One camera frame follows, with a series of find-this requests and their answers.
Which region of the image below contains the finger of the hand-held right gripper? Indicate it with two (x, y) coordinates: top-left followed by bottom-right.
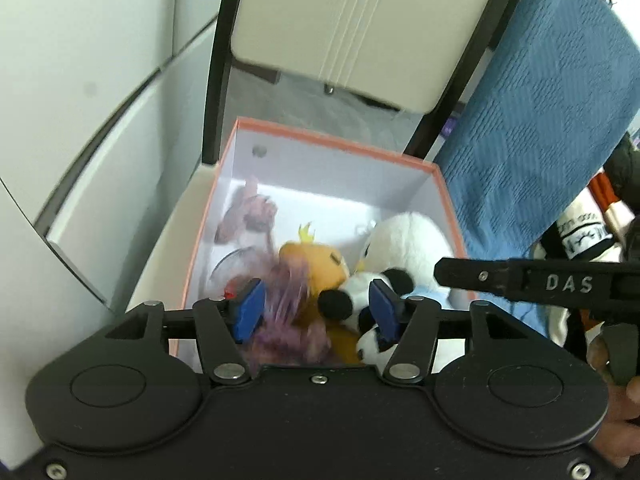
(433, 256), (526, 302)

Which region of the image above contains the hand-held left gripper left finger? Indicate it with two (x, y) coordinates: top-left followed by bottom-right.
(102, 277), (267, 387)

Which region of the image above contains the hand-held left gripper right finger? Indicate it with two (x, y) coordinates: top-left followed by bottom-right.
(367, 277), (552, 387)

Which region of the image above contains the panda plush toy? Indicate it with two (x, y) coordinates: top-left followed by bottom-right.
(318, 267), (419, 364)

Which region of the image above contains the purple plush toy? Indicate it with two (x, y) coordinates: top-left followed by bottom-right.
(214, 176), (333, 367)

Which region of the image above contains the white plush toy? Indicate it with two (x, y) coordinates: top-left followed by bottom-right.
(356, 211), (457, 307)

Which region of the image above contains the tan plush toy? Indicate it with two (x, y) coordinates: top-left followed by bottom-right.
(277, 222), (362, 365)

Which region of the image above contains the white box with pink rim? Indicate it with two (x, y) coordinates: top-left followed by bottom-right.
(167, 116), (472, 363)

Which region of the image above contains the person's right hand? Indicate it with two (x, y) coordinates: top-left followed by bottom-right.
(586, 336), (640, 467)

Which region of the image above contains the clear plastic piece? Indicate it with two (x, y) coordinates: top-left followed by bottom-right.
(209, 246), (263, 293)

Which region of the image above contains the white black orange printed cloth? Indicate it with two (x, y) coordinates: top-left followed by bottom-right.
(539, 175), (632, 352)

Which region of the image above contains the blue knitted blanket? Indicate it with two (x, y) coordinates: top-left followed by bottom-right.
(432, 0), (640, 262)

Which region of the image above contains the white cabinet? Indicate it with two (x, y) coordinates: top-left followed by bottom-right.
(0, 0), (236, 311)

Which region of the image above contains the cream chair with black frame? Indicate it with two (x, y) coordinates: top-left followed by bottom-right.
(125, 0), (536, 311)

